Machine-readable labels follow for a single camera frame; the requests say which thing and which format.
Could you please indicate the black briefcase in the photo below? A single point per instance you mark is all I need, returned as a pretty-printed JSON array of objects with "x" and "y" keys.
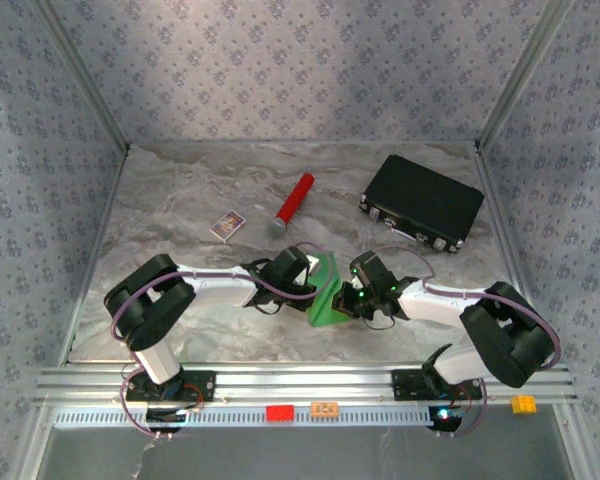
[{"x": 425, "y": 200}]

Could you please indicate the purple playing card box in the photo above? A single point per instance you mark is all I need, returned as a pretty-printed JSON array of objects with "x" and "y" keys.
[{"x": 227, "y": 226}]

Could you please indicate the orange toy block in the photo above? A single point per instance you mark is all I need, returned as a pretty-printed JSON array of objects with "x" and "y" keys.
[{"x": 324, "y": 409}]

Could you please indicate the red microphone with grey head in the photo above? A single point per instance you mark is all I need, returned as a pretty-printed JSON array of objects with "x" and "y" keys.
[{"x": 295, "y": 200}]

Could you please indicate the yellow toy block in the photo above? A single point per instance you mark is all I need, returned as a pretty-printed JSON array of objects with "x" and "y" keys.
[{"x": 523, "y": 404}]

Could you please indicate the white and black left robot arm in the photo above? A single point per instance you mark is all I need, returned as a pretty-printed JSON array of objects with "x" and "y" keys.
[{"x": 220, "y": 287}]

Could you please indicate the aluminium frame post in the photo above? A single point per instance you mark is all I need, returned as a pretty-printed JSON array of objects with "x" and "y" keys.
[
  {"x": 83, "y": 75},
  {"x": 521, "y": 75}
]

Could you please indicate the aluminium mounting rail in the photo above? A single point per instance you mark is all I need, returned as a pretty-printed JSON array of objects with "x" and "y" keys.
[{"x": 300, "y": 382}]

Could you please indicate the black controller board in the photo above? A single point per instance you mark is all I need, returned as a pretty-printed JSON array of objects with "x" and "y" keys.
[
  {"x": 446, "y": 419},
  {"x": 166, "y": 419}
]

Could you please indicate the red toy block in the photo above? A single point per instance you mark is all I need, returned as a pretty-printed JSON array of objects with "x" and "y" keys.
[{"x": 280, "y": 413}]

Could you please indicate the green paper sheet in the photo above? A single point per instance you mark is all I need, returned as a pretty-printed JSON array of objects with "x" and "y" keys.
[{"x": 327, "y": 315}]

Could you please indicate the aluminium table side rail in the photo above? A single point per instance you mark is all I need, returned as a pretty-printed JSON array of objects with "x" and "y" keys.
[
  {"x": 497, "y": 215},
  {"x": 108, "y": 210}
]

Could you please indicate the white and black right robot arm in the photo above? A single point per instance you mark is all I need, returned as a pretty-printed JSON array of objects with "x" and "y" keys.
[{"x": 430, "y": 305}]

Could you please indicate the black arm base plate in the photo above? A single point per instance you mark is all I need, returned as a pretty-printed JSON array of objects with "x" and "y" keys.
[
  {"x": 410, "y": 385},
  {"x": 200, "y": 385}
]

